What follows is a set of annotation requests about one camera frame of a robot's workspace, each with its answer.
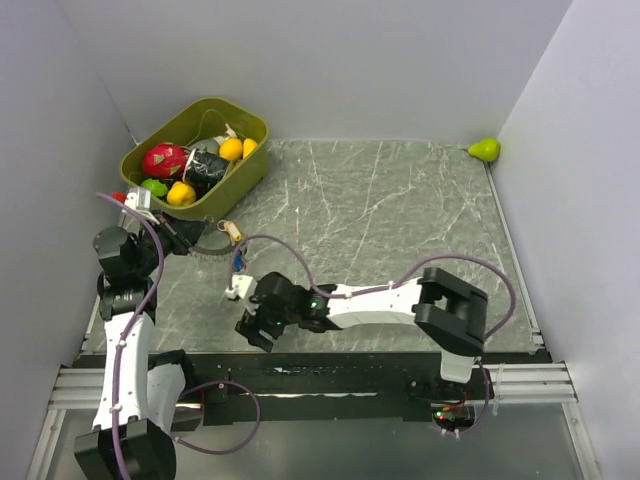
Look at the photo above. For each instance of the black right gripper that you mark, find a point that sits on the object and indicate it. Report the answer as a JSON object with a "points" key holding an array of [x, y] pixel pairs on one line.
{"points": [[248, 327]]}

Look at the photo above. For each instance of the green toy fruit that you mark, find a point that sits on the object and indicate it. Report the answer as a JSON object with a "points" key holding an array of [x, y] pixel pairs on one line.
{"points": [[156, 187]]}

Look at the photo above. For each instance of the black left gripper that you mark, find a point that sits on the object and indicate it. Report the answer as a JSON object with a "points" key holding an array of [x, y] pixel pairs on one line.
{"points": [[180, 233]]}

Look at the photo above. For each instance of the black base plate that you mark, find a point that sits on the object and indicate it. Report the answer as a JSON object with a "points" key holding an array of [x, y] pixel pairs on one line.
{"points": [[239, 387]]}

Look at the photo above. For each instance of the yellow lemon toy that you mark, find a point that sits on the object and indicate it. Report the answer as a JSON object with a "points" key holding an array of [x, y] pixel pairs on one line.
{"points": [[249, 146]]}

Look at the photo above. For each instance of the black wrapped cylinder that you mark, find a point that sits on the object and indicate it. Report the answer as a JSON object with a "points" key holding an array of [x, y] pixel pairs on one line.
{"points": [[203, 167]]}

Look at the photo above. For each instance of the yellow key tag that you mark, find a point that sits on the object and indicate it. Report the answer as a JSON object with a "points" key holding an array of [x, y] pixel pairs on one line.
{"points": [[231, 229]]}

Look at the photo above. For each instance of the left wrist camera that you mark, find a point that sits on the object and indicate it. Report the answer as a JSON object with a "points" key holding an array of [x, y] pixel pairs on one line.
{"points": [[137, 198]]}

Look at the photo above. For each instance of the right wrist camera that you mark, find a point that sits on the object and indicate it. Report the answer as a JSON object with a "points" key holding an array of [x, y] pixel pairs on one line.
{"points": [[242, 287]]}

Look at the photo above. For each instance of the yellow bell pepper toy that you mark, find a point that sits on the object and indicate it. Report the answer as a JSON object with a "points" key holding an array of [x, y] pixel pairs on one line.
{"points": [[181, 194]]}

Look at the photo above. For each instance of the red dragon fruit toy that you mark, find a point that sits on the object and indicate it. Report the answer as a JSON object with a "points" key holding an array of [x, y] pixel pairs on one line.
{"points": [[165, 161]]}

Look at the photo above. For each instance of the aluminium rail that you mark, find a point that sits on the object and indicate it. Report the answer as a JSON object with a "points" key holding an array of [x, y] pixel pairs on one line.
{"points": [[81, 388]]}

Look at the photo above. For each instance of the metal disc with key rings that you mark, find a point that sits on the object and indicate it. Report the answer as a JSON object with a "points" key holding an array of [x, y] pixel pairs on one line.
{"points": [[214, 245]]}

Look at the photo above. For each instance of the olive green plastic bin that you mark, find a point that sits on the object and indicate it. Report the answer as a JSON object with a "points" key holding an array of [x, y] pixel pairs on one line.
{"points": [[205, 125]]}

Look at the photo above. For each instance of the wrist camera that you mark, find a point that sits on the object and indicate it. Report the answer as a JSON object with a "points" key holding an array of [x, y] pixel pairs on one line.
{"points": [[137, 198], [242, 287]]}

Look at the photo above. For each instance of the green pear toy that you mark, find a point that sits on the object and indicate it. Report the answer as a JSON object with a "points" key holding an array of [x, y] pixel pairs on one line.
{"points": [[486, 150]]}

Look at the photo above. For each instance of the orange toy fruit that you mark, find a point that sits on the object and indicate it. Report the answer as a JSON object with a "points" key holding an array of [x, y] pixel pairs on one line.
{"points": [[231, 150]]}

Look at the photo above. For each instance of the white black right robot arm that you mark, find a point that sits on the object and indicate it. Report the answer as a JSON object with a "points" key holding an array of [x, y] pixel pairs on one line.
{"points": [[446, 308]]}

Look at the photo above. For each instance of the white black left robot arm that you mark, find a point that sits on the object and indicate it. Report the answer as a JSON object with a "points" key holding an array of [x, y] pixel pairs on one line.
{"points": [[130, 437]]}

